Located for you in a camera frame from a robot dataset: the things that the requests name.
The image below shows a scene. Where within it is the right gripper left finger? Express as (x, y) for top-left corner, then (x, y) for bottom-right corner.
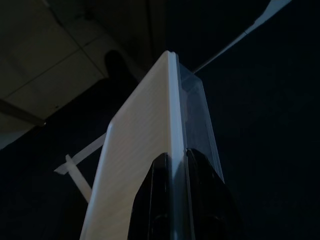
(127, 151), (174, 240)

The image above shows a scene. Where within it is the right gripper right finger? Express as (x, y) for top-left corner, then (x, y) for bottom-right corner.
(186, 147), (245, 240)

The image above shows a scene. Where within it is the white lidded food container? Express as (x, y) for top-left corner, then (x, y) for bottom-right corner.
(79, 49), (225, 240)

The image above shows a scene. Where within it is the white floor tape strip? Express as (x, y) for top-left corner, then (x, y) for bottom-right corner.
(193, 0), (293, 75)
(64, 154), (93, 203)
(53, 133), (111, 176)

